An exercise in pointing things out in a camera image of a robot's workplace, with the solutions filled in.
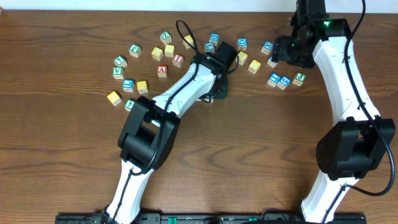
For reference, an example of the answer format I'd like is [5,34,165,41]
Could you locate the yellow C block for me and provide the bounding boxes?
[151,47,164,61]

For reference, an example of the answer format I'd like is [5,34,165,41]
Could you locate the blue d block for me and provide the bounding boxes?
[209,32,220,46]
[237,38,248,51]

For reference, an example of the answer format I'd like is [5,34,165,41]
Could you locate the red A block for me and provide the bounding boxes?
[157,65,167,78]

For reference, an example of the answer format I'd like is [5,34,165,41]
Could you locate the yellow o block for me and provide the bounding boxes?
[248,60,261,74]
[183,35,194,49]

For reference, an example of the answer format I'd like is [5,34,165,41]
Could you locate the green 7 block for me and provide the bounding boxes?
[113,55,127,68]

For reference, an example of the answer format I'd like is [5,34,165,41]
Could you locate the yellow G block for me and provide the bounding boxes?
[107,91,122,106]

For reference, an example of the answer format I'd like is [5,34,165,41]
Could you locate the green Z block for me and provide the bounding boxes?
[160,30,172,45]

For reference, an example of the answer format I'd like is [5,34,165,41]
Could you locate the blue I block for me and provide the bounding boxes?
[267,73,281,87]

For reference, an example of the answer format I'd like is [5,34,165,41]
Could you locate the green 4 block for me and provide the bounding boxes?
[124,100,135,111]

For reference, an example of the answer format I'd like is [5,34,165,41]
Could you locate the blue D block left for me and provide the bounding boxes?
[209,32,220,46]

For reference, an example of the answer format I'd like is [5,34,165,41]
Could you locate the blue D block right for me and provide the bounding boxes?
[237,38,248,51]

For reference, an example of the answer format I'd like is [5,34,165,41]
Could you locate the yellow O block right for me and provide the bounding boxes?
[248,60,261,74]

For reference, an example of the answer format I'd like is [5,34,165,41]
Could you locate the blue X block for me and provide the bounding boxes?
[261,41,274,55]

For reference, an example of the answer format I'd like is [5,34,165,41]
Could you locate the green J block right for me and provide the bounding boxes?
[292,72,307,86]

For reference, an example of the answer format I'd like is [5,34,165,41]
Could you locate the yellow S block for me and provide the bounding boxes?
[165,44,175,57]
[238,51,248,65]

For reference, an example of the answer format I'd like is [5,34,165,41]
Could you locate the blue l block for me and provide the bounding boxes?
[204,42,215,53]
[123,79,134,92]

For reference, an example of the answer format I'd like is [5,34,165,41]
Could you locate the blue P block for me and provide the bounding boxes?
[267,58,278,68]

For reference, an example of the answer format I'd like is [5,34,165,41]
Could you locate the green j block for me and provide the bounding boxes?
[129,44,142,58]
[292,72,307,86]

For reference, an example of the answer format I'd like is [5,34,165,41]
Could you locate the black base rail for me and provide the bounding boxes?
[55,212,367,224]

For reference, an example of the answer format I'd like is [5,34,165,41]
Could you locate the blue G block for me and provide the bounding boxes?
[277,75,291,90]

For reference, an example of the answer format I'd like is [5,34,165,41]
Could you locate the green V block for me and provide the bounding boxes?
[113,67,124,80]

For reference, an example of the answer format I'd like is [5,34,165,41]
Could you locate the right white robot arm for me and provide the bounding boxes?
[272,15,396,223]

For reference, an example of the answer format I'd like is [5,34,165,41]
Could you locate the red I block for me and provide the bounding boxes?
[172,54,184,68]

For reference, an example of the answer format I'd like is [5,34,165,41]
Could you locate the green R block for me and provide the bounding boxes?
[204,98,213,103]

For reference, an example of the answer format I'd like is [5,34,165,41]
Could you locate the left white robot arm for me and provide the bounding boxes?
[101,53,235,223]

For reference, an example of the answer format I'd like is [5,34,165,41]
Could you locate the yellow K block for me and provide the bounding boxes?
[136,80,149,94]

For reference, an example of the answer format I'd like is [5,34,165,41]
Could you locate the blue L block upper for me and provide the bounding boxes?
[204,42,215,53]

